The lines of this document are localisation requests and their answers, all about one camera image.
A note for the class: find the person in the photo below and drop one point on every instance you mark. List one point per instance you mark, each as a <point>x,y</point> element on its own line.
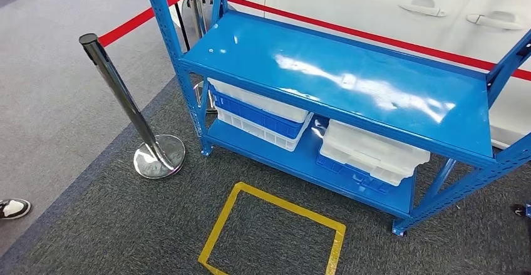
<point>14,208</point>

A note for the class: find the red barrier belt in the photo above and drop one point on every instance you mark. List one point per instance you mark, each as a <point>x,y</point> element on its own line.
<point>132,23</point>

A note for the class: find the yellow floor tape square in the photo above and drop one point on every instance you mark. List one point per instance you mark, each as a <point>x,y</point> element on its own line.
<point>290,206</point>

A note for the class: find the blue plastic bin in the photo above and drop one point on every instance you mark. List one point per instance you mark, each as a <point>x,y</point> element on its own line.
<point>257,117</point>

